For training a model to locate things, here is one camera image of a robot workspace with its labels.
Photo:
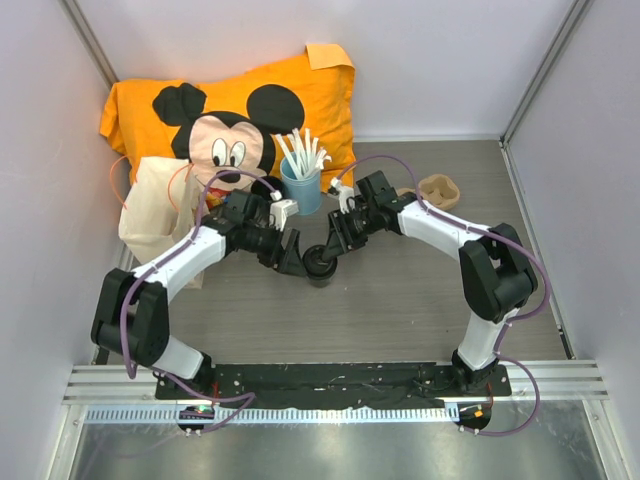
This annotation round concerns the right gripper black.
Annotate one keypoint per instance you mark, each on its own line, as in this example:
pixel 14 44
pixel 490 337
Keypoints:
pixel 342 238

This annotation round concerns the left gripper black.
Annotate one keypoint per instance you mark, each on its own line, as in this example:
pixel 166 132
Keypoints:
pixel 284 260

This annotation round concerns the black cup lid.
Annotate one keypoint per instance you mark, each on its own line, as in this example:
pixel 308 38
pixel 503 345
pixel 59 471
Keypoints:
pixel 316 267

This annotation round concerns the paper takeout bag orange handles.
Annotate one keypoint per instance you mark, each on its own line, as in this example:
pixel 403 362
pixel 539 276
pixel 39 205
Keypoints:
pixel 160 208

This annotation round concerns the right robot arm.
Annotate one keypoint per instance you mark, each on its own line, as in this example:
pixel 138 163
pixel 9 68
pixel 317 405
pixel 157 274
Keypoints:
pixel 496 274

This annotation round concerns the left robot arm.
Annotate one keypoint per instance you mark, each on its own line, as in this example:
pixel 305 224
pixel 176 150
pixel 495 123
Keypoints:
pixel 132 315

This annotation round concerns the blue cup straw holder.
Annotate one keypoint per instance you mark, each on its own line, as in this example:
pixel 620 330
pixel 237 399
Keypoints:
pixel 306 192

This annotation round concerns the black cup stack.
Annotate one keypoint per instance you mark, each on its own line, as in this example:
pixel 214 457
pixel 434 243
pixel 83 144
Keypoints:
pixel 264 187

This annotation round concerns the orange Mickey Mouse pillow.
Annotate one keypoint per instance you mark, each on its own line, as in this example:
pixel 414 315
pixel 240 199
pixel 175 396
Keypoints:
pixel 235 125

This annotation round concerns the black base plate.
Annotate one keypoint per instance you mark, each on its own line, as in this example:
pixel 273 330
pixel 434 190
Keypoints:
pixel 339 386

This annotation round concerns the aluminium rail frame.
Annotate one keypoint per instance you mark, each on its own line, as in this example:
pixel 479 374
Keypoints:
pixel 110 397

